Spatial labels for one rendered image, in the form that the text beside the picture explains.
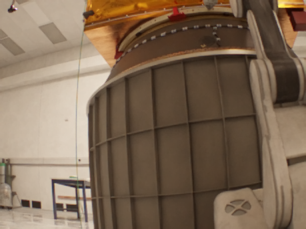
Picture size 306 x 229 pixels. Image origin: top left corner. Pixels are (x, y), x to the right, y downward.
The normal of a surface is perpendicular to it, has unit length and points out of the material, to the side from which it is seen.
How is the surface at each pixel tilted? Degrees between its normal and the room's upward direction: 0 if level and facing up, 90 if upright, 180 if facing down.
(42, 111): 90
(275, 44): 91
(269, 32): 91
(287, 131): 63
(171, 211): 90
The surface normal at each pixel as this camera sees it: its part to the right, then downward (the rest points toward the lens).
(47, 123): -0.16, -0.31
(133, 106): -0.58, -0.23
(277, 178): -0.16, -0.66
